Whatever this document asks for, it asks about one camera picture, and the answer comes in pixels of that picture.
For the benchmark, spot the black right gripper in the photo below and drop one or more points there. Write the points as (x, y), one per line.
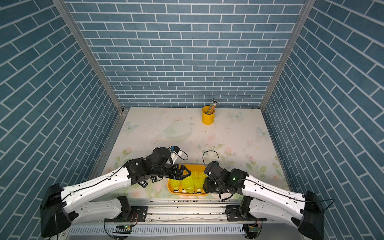
(207, 186)

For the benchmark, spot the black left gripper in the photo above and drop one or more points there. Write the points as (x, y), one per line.
(179, 176)

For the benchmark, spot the yellow-green shuttlecock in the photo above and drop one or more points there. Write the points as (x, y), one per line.
(188, 185)
(175, 184)
(198, 181)

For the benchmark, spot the orange plastic storage box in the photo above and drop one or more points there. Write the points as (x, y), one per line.
(191, 168)

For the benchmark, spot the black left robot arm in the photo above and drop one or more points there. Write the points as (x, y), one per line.
(62, 207)

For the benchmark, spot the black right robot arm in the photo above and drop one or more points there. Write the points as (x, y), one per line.
(262, 201)

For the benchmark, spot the black robot base joint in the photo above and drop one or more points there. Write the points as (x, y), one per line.
(239, 213)

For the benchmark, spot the black loose gripper finger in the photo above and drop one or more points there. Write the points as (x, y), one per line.
(143, 184)
(154, 179)

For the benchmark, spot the yellow pen holder cup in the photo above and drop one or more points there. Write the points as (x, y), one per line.
(208, 116)

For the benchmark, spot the black left base joint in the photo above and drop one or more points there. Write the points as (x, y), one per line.
(126, 212)

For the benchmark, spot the pencils in cup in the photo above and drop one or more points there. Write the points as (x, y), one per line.
(211, 107)

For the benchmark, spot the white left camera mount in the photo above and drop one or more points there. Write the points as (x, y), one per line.
(176, 153)

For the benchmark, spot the aluminium table edge rail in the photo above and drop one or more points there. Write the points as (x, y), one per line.
(108, 146)

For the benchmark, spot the aluminium right corner post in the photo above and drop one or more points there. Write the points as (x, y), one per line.
(305, 11)

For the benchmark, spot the aluminium corner frame post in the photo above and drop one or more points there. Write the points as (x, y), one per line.
(77, 34)

